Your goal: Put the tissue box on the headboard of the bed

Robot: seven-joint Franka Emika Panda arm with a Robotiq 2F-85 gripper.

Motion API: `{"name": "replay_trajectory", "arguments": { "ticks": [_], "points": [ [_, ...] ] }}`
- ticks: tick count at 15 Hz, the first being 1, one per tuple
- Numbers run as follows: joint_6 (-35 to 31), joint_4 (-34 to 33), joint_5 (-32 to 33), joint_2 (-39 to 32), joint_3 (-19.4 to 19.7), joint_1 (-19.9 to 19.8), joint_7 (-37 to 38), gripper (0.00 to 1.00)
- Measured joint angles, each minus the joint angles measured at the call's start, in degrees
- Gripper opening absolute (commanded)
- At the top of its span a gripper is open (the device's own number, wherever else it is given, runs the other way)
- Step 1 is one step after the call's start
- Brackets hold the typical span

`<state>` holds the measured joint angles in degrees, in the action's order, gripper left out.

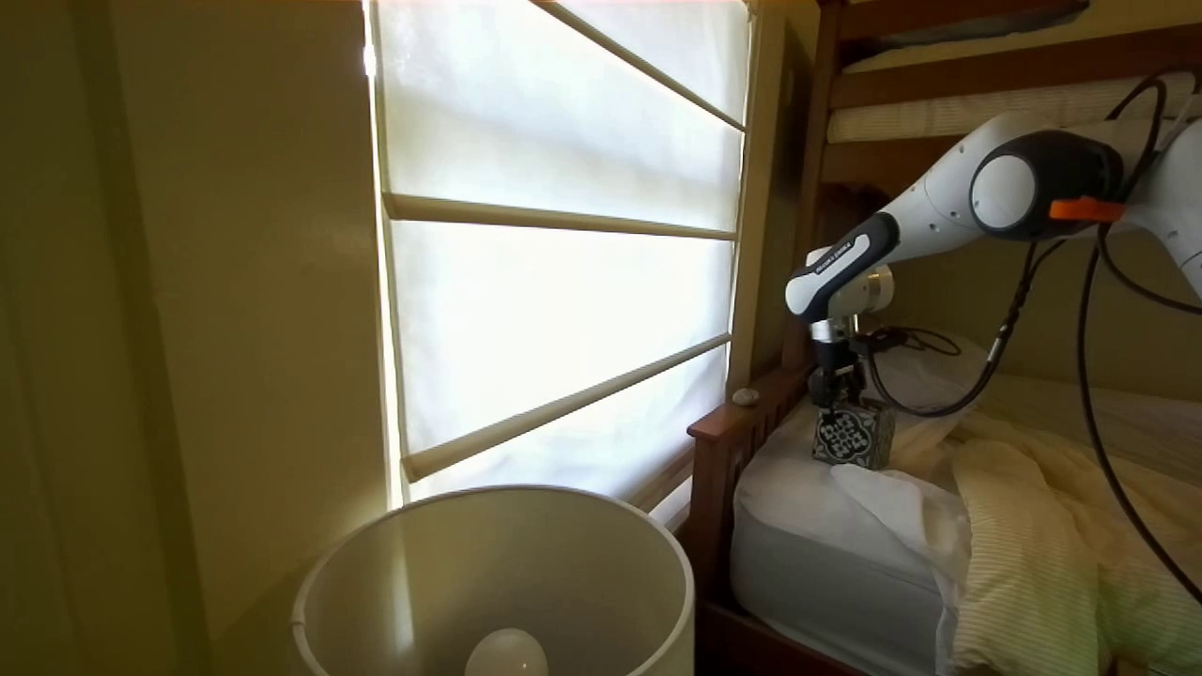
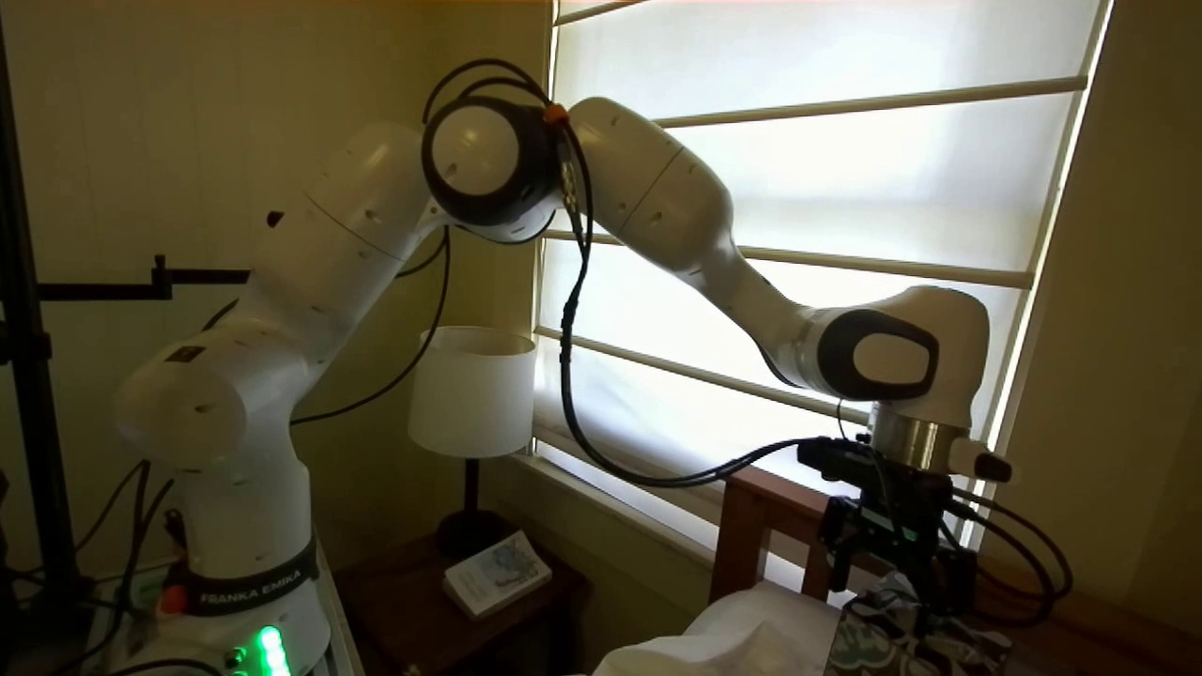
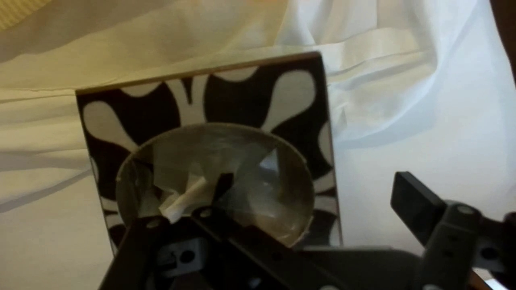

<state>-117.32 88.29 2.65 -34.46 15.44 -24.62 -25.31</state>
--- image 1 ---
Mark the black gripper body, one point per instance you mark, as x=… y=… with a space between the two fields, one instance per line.
x=834 y=362

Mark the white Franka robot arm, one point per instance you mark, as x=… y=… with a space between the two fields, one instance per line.
x=988 y=191

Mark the brown wooden headboard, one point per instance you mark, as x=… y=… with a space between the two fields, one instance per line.
x=727 y=462

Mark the small grey stone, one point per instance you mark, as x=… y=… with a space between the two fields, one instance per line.
x=747 y=394

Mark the white pillow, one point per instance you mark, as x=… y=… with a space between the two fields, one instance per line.
x=941 y=370

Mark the white mattress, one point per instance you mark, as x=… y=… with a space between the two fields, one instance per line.
x=828 y=548

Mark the cream crumpled blanket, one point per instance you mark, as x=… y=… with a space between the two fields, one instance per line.
x=1075 y=537

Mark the white roman window blind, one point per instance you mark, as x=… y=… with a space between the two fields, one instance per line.
x=564 y=238

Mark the white lamp shade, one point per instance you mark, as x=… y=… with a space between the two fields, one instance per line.
x=494 y=566

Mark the white light bulb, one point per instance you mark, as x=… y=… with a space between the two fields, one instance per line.
x=505 y=651

